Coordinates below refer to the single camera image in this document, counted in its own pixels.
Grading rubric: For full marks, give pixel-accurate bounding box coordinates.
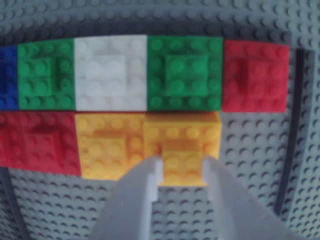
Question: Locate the yellow Lego cube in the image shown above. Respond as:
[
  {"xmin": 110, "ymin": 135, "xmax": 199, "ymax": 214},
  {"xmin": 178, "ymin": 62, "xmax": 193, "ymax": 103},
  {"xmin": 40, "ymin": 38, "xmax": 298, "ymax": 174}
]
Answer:
[
  {"xmin": 143, "ymin": 111, "xmax": 223, "ymax": 187},
  {"xmin": 74, "ymin": 112, "xmax": 148, "ymax": 181}
]

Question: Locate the green Lego cube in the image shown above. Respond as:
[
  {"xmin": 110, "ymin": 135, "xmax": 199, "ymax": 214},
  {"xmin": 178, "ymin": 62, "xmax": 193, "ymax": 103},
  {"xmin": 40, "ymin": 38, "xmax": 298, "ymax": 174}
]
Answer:
[
  {"xmin": 16, "ymin": 39, "xmax": 77, "ymax": 111},
  {"xmin": 146, "ymin": 35, "xmax": 224, "ymax": 112}
]

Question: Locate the gray Lego baseplate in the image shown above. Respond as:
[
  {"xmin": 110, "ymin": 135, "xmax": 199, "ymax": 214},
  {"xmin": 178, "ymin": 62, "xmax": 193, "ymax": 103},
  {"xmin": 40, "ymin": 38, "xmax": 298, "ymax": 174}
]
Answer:
[{"xmin": 0, "ymin": 0, "xmax": 320, "ymax": 240}]

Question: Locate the blue Lego cube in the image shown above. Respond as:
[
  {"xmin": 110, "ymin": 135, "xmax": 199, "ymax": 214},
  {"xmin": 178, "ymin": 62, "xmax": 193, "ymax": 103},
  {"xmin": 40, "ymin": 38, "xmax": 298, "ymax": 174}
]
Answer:
[{"xmin": 0, "ymin": 44, "xmax": 20, "ymax": 111}]

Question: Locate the white Lego cube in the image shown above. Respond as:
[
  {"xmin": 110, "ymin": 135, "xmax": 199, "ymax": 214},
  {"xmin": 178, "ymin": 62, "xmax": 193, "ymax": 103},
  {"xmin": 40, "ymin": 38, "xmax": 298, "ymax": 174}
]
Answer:
[{"xmin": 74, "ymin": 34, "xmax": 148, "ymax": 112}]

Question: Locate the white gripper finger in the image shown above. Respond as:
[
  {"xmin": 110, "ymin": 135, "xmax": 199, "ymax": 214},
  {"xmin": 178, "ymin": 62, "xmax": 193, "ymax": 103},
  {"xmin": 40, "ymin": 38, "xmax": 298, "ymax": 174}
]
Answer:
[
  {"xmin": 202, "ymin": 155, "xmax": 301, "ymax": 240},
  {"xmin": 92, "ymin": 155, "xmax": 164, "ymax": 240}
]

